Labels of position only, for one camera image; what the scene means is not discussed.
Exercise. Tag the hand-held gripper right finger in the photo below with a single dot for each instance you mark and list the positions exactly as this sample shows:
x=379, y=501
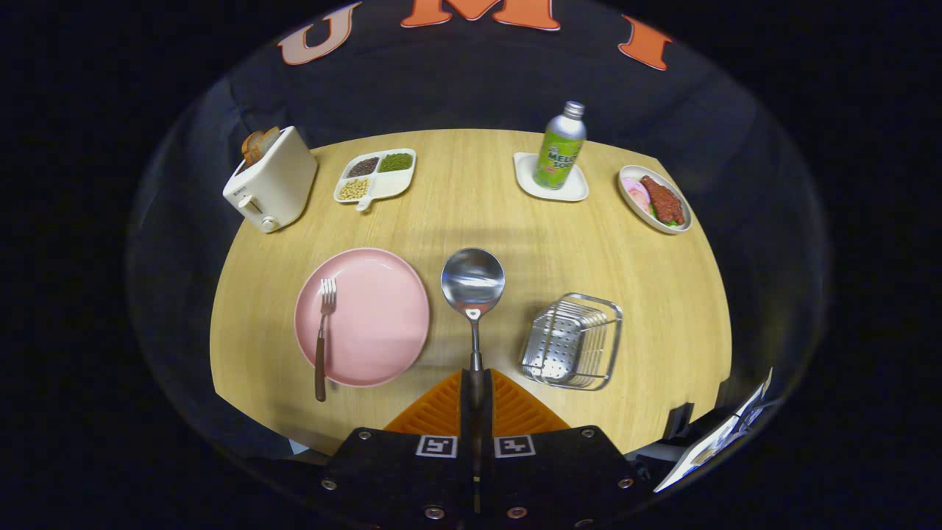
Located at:
x=487, y=423

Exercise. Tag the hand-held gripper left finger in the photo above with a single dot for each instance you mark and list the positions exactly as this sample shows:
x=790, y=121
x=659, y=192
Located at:
x=465, y=419

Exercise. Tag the large metal spoon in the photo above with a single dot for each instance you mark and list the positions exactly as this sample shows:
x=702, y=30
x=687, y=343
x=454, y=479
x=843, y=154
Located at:
x=472, y=280

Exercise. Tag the pink plate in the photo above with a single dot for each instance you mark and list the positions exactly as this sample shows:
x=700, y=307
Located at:
x=375, y=316

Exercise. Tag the white printed sheet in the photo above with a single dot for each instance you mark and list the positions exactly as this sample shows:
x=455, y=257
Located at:
x=714, y=442

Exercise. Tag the white divided dish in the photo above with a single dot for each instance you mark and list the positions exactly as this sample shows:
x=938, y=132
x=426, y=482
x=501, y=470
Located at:
x=394, y=185

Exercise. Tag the white square coaster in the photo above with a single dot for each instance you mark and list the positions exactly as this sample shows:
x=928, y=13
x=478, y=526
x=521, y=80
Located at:
x=526, y=180

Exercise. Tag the pile of yellow soybeans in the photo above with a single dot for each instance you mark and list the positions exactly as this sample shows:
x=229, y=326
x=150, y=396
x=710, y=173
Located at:
x=353, y=189

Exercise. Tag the white oval dish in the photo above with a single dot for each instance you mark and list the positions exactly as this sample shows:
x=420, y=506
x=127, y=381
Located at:
x=633, y=210

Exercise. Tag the pile of green beans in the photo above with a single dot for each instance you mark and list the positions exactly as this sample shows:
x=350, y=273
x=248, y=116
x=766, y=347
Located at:
x=396, y=162

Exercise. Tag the pile of dark red beans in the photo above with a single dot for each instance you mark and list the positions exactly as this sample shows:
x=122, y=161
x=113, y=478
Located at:
x=363, y=167

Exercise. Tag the pink ham slices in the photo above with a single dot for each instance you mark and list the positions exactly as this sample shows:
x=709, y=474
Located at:
x=635, y=193

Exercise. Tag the green drink bottle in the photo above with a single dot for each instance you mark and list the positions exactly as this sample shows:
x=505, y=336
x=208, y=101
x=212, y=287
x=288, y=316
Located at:
x=559, y=151

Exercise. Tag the red meat piece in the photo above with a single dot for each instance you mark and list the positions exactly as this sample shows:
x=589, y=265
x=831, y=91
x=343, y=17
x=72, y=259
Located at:
x=664, y=200

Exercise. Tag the white toaster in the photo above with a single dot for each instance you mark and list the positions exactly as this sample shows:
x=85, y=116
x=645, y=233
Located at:
x=276, y=188

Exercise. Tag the brown bread slice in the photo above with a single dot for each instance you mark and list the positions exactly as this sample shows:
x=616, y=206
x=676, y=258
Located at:
x=252, y=147
x=268, y=140

